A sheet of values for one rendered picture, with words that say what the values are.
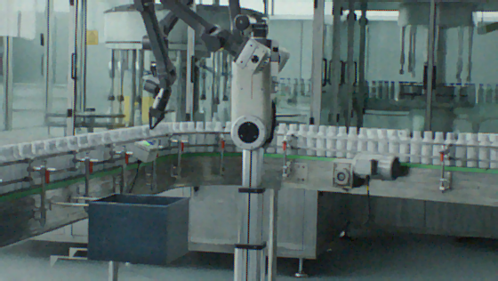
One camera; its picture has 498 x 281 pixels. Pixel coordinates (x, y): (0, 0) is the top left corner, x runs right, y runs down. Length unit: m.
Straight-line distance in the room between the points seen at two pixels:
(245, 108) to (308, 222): 3.12
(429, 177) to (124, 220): 2.10
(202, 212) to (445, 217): 2.51
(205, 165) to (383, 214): 3.87
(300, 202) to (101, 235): 3.82
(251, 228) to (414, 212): 4.87
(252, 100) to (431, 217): 5.03
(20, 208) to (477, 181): 2.54
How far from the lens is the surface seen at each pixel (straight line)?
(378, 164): 5.77
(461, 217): 9.72
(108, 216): 4.21
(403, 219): 9.75
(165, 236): 4.15
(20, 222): 4.08
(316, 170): 6.07
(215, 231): 8.06
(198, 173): 6.08
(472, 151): 5.74
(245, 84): 4.86
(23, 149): 4.17
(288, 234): 7.95
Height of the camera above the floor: 1.46
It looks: 3 degrees down
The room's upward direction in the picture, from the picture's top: 1 degrees clockwise
